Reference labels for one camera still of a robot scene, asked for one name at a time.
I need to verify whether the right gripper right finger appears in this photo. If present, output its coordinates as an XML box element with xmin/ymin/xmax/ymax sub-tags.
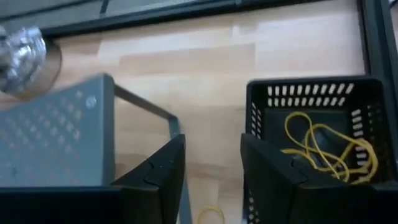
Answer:
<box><xmin>239</xmin><ymin>132</ymin><xmax>346</xmax><ymax>224</ymax></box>

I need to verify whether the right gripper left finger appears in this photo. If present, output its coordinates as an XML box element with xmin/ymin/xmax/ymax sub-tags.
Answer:
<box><xmin>110</xmin><ymin>133</ymin><xmax>188</xmax><ymax>224</ymax></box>

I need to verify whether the black plastic basket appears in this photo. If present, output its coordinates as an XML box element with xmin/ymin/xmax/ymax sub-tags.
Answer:
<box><xmin>241</xmin><ymin>76</ymin><xmax>398</xmax><ymax>224</ymax></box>

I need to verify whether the grey perforated metal shelf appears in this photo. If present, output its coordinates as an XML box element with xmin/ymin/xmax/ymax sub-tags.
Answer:
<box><xmin>0</xmin><ymin>73</ymin><xmax>193</xmax><ymax>224</ymax></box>

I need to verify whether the black aluminium table frame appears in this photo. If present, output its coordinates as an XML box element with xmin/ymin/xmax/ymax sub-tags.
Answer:
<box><xmin>0</xmin><ymin>0</ymin><xmax>398</xmax><ymax>175</ymax></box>

